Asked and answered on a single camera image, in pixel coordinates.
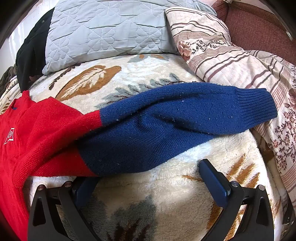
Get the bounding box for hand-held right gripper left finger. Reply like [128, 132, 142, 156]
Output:
[27, 177, 102, 241]

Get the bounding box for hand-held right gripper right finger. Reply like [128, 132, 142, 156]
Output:
[199, 159, 285, 241]

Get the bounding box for red and blue knit sweater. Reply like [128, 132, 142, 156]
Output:
[0, 82, 278, 241]

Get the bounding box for leaf-print fleece blanket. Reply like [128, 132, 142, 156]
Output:
[0, 52, 287, 241]

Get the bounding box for striped floral quilt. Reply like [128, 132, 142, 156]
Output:
[165, 7, 296, 209]

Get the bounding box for dark brown fuzzy cloth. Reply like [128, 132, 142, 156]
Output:
[0, 66, 18, 98]

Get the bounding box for black garment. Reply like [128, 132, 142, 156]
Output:
[16, 7, 56, 93]

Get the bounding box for reddish-brown upholstered headboard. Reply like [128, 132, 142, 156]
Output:
[211, 0, 292, 61]

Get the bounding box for grey quilted pillow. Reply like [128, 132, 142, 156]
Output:
[42, 0, 218, 75]

